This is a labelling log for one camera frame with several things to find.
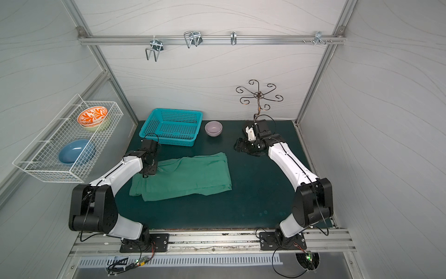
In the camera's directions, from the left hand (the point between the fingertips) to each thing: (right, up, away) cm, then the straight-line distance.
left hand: (143, 168), depth 87 cm
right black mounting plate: (+63, -24, -21) cm, 71 cm away
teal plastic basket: (+8, +23, +31) cm, 40 cm away
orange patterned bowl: (-15, +25, -14) cm, 32 cm away
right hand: (+50, +11, -2) cm, 51 cm away
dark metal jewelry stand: (+59, +38, +3) cm, 71 cm away
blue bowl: (-15, +11, -22) cm, 28 cm away
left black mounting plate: (+10, -29, -15) cm, 34 cm away
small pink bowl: (+34, +22, +24) cm, 47 cm away
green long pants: (+22, -4, +2) cm, 23 cm away
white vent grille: (+23, -35, -17) cm, 45 cm away
